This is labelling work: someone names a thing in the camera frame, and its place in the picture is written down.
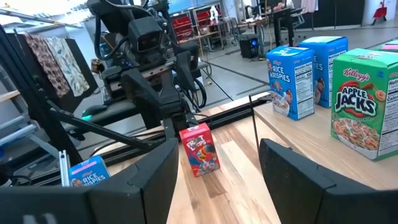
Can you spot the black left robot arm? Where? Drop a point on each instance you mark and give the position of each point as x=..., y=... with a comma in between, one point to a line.
x=109, y=12

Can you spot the grey metal rack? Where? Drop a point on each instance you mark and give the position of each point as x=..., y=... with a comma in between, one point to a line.
x=18, y=130

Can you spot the small red object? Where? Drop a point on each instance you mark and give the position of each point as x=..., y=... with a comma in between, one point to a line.
x=380, y=12

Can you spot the white patterned cloth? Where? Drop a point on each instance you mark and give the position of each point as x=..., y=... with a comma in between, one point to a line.
x=70, y=68

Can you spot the blue Rice Krispies cereal box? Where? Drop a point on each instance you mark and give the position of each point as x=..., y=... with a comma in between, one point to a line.
x=329, y=53
x=289, y=81
x=88, y=174

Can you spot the green cereal box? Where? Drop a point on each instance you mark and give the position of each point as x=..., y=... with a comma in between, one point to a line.
x=388, y=46
x=357, y=102

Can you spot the white hanging garment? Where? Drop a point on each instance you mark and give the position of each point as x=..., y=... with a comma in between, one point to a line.
x=309, y=5

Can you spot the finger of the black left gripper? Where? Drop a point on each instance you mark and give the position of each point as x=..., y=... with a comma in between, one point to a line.
x=143, y=93
x=188, y=68

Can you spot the red Froot Loops cereal box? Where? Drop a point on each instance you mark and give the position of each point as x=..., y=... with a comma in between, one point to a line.
x=199, y=149

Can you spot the red storage bins rack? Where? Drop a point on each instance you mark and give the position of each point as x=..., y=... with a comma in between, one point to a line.
x=183, y=26

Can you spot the brown patterned cloth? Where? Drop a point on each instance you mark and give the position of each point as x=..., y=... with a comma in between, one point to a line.
x=46, y=65

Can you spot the black aluminium table frame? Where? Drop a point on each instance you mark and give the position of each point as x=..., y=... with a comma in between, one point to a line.
x=230, y=113

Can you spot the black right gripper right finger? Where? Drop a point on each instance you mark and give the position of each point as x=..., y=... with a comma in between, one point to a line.
x=311, y=193

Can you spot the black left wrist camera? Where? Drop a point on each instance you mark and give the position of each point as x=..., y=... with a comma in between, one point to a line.
x=144, y=37

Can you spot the black board panel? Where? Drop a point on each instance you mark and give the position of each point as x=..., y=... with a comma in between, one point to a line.
x=71, y=102

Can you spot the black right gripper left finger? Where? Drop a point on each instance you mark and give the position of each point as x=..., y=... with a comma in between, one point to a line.
x=140, y=193

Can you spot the black-legged work table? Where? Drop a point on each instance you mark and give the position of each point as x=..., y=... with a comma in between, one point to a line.
x=281, y=21

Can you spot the silver aluminium profile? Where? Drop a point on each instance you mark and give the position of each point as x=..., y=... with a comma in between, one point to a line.
x=64, y=168

